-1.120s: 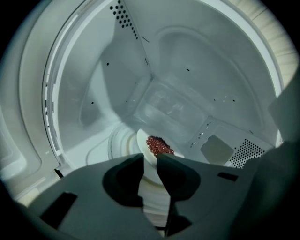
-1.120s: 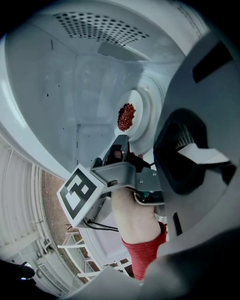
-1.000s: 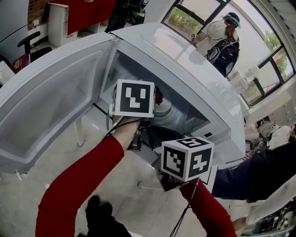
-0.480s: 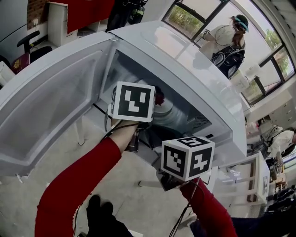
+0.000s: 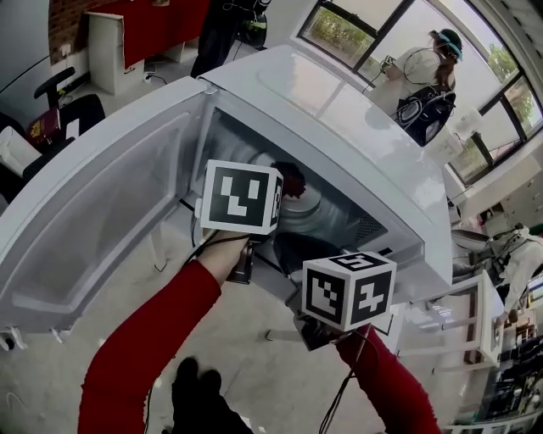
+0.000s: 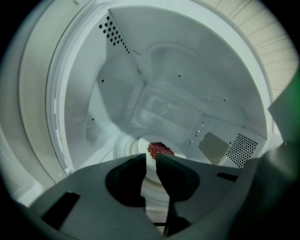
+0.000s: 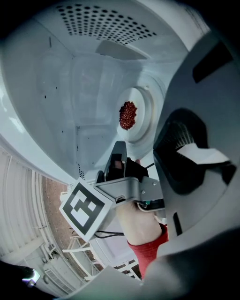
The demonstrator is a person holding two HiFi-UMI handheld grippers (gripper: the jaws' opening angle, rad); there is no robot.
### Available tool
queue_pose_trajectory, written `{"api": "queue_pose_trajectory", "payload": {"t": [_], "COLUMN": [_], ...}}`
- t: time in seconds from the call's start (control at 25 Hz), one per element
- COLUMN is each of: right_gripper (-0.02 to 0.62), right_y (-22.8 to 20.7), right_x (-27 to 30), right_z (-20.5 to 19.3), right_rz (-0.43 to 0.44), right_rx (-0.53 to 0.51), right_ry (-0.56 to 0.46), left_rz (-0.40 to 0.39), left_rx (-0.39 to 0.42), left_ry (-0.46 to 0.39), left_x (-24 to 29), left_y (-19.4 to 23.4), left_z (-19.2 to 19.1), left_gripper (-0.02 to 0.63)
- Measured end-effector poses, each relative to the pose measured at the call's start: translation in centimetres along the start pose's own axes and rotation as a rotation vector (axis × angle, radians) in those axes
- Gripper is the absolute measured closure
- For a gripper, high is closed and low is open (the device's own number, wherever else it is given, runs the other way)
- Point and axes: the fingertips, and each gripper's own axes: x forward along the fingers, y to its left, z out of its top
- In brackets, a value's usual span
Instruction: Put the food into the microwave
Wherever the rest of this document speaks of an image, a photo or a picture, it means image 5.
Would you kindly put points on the person's right forearm red sleeve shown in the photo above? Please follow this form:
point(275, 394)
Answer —
point(390, 390)

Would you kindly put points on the dark red food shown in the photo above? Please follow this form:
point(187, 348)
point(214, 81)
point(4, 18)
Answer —
point(293, 180)

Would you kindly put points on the person's left forearm red sleeve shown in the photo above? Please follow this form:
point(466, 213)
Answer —
point(152, 339)

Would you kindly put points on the white plastic bin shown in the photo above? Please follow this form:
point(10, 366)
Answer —
point(15, 150)

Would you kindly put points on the red bag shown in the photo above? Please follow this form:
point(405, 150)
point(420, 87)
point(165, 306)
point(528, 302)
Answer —
point(42, 129)

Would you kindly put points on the cluttered dark shelf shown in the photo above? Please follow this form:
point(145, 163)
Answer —
point(517, 381)

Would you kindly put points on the white microwave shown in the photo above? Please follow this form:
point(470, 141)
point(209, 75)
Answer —
point(339, 127)

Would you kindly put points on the person's black trouser leg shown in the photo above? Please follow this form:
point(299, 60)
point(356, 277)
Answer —
point(203, 402)

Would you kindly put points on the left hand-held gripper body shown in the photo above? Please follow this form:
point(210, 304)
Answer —
point(237, 197)

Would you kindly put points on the red cloth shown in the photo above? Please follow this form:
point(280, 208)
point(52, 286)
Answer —
point(161, 25)

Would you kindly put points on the white cabinet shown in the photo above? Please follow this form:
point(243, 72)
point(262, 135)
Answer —
point(106, 55)

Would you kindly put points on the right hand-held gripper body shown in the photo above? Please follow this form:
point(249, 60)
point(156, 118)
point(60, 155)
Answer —
point(339, 292)

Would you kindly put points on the white side table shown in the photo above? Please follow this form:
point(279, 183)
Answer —
point(483, 322)

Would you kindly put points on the black-framed window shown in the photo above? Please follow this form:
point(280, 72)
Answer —
point(505, 97)

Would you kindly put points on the white round plate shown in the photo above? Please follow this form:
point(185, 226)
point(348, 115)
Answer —
point(307, 209)

